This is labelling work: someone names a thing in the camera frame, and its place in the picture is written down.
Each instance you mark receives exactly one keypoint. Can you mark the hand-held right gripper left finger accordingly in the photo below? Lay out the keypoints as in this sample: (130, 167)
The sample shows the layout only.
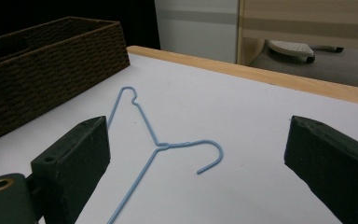
(74, 168)

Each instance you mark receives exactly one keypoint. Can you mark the dark cloth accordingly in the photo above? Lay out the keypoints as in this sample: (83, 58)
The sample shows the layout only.
(0, 43)

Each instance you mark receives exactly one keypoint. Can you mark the light wooden cabinet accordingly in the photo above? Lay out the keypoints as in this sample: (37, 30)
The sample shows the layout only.
(307, 21)

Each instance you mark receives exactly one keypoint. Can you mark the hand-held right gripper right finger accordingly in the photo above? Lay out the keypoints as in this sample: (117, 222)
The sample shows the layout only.
(332, 155)

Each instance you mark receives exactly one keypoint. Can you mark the dark brown woven basket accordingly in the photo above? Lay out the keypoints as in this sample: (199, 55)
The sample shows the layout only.
(43, 71)

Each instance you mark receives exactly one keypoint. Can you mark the white cabinet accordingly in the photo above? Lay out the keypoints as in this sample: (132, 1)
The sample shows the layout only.
(199, 31)

